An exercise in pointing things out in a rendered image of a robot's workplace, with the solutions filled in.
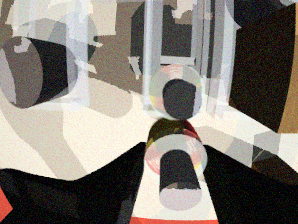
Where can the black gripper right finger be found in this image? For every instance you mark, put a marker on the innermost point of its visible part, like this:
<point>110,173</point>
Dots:
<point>241,195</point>

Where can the brown cube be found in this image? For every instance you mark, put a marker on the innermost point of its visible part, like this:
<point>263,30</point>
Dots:
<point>276,169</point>

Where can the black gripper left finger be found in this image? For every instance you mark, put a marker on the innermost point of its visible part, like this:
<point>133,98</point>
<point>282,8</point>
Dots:
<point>105,196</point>

